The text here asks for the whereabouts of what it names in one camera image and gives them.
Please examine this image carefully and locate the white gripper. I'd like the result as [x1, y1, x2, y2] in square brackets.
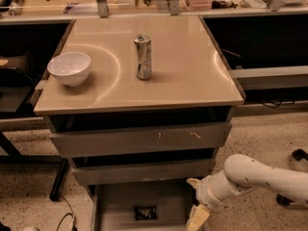
[186, 175, 222, 231]

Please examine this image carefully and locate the black rxbar chocolate wrapper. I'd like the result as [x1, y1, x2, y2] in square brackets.
[134, 206, 157, 220]

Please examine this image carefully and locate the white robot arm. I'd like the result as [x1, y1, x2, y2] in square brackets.
[186, 154, 308, 231]

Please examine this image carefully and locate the grey middle drawer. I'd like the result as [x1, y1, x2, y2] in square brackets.
[72, 159, 216, 186]

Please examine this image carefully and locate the grey open bottom drawer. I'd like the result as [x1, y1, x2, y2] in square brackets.
[90, 180, 197, 231]

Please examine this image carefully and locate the grey top drawer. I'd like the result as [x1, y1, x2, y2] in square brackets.
[50, 122, 232, 158]

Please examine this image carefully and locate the grey drawer cabinet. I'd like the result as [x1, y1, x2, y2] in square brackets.
[33, 14, 246, 231]

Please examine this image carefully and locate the black chair base leg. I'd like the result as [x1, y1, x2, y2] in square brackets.
[276, 148, 308, 209]

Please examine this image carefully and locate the black table leg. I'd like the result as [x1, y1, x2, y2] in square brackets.
[49, 159, 69, 201]

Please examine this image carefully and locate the silver energy drink can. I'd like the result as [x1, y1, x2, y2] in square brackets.
[134, 35, 152, 80]

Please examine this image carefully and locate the white ceramic bowl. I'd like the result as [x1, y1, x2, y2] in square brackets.
[47, 52, 91, 87]

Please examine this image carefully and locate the black floor cable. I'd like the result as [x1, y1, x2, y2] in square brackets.
[56, 195, 79, 231]

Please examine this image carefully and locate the grey metal post left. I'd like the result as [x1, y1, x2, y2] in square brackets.
[96, 0, 109, 18]

